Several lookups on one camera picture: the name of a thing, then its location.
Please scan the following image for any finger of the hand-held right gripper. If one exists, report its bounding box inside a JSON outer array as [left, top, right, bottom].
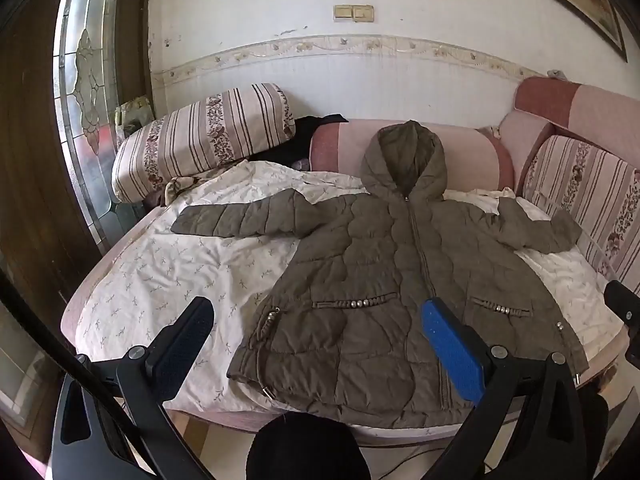
[[604, 280, 640, 361]]

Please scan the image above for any framed wall painting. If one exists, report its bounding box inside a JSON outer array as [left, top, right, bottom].
[[475, 0, 628, 63]]

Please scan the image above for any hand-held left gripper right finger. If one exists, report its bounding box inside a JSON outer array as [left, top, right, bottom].
[[420, 297, 598, 480]]

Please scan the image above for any small green floral pillow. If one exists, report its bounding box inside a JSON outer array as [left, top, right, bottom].
[[114, 96, 156, 138]]

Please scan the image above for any pink bolster cushion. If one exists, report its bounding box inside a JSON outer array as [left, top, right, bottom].
[[309, 119, 516, 192]]

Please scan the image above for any brown wooden door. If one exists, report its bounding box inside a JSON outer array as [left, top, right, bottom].
[[0, 0, 156, 461]]

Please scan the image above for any black cable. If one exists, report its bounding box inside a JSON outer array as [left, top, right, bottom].
[[0, 267, 166, 480]]

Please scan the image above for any pink red backrest cushion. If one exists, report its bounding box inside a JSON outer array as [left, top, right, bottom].
[[515, 76, 640, 153]]

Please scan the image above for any olive quilted hooded jacket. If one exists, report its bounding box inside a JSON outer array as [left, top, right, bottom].
[[171, 120, 590, 430]]

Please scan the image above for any person's dark clothing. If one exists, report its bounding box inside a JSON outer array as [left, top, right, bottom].
[[246, 411, 372, 480]]

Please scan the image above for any beige patterned cloth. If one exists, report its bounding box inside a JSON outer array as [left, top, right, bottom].
[[164, 176, 202, 206]]

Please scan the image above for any beige wall switch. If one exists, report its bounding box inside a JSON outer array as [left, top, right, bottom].
[[334, 4, 375, 23]]

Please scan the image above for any striped floral cushion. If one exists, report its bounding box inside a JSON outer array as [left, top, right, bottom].
[[111, 82, 297, 204], [520, 135, 640, 296]]

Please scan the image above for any white floral bed sheet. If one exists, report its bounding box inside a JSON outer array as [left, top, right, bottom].
[[75, 160, 626, 411]]

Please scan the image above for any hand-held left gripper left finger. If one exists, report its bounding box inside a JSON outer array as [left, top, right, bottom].
[[50, 296, 216, 480]]

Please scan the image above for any stained glass door panel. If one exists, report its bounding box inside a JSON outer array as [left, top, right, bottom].
[[52, 0, 151, 241]]

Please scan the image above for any black cloth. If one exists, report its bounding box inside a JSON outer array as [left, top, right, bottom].
[[260, 115, 349, 167]]

